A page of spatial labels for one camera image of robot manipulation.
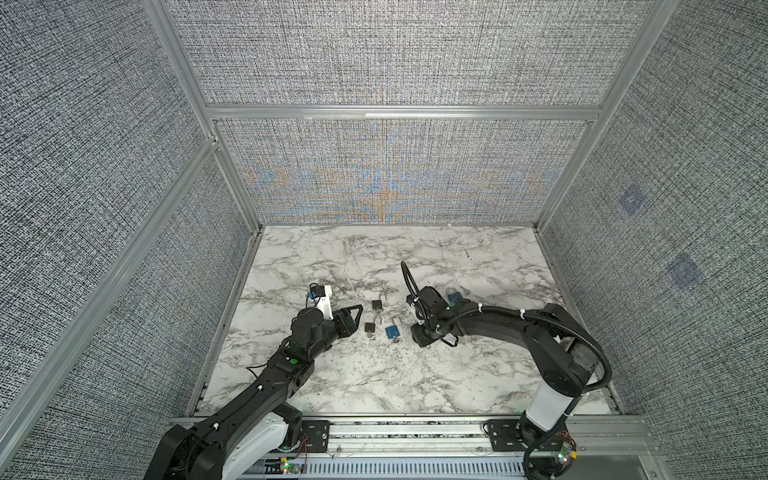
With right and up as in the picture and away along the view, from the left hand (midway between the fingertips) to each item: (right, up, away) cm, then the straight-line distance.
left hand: (358, 310), depth 81 cm
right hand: (+17, -9, +10) cm, 22 cm away
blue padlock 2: (+10, -8, +9) cm, 15 cm away
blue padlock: (+31, +1, +19) cm, 36 cm away
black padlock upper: (+5, -1, +16) cm, 17 cm away
